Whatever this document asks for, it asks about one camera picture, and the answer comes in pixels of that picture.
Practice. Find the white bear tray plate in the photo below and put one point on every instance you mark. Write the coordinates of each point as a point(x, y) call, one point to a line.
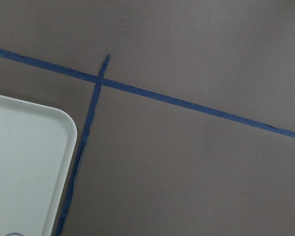
point(36, 147)

